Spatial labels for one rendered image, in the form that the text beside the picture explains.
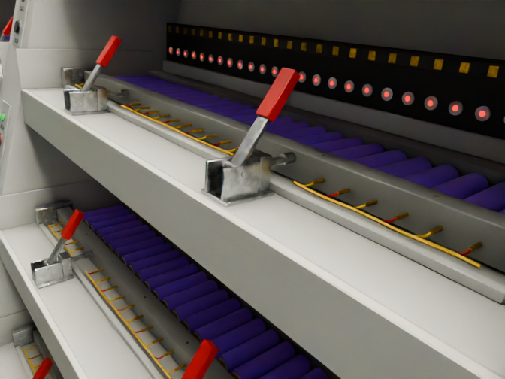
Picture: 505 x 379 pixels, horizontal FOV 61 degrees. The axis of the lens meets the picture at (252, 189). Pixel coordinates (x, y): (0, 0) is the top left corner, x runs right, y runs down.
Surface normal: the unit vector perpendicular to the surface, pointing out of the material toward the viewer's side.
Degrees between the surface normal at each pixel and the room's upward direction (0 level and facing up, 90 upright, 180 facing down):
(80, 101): 90
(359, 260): 15
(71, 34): 90
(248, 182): 90
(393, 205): 105
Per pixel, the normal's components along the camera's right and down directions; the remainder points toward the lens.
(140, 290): 0.07, -0.93
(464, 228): -0.77, 0.18
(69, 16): 0.64, 0.33
